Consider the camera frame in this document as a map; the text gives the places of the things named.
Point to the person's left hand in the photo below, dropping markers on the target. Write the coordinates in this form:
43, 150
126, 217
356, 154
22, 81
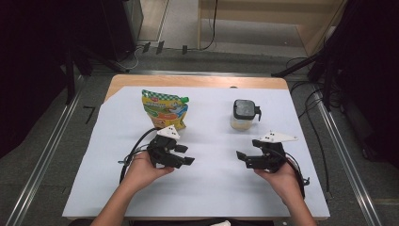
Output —
141, 172

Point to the yellow spout pouch green cap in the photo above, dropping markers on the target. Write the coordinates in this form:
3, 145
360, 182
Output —
163, 109

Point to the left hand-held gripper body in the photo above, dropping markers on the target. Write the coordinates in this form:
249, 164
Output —
163, 155

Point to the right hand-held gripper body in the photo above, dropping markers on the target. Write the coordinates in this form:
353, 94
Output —
273, 157

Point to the dark cabinet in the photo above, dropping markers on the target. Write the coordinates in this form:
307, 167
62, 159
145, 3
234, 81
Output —
120, 28

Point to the person's right hand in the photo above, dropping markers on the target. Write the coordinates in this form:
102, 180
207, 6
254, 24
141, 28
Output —
285, 182

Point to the black tripod stand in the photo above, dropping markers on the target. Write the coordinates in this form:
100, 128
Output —
327, 81
69, 81

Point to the long metal floor rail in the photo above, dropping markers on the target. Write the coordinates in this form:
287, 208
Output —
44, 163
348, 163

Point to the black curtain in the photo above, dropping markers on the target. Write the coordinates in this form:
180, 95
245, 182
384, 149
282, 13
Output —
373, 78
28, 69

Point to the clear jar with black lid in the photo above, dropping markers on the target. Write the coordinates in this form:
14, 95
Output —
244, 109

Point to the light wooden shelf unit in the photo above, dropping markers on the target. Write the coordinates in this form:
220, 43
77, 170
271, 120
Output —
316, 34

